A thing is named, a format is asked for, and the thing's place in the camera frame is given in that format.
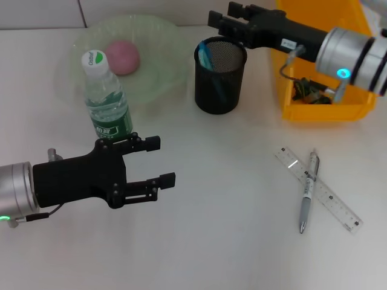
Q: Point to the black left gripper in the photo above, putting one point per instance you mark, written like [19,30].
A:
[78,181]

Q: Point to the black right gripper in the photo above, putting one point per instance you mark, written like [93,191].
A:
[272,30]

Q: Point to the blue scissors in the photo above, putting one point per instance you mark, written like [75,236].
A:
[205,59]

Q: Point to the clear green-label water bottle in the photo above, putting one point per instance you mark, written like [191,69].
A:
[109,102]

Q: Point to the green plastic wrapper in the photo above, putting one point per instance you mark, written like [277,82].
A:
[308,92]

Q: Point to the pink toy peach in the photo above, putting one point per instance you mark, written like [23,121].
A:
[127,60]

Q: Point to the transparent plastic ruler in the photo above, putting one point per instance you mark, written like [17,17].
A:
[332,199]

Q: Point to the black mesh pen holder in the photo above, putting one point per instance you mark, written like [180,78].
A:
[229,90]

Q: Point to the translucent green fruit plate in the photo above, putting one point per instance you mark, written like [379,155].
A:
[160,60]

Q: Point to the grey white pen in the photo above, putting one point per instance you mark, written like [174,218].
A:
[306,199]

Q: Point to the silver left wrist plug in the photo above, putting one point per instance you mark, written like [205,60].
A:
[53,154]

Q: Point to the yellow plastic bin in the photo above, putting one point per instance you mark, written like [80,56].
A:
[326,113]

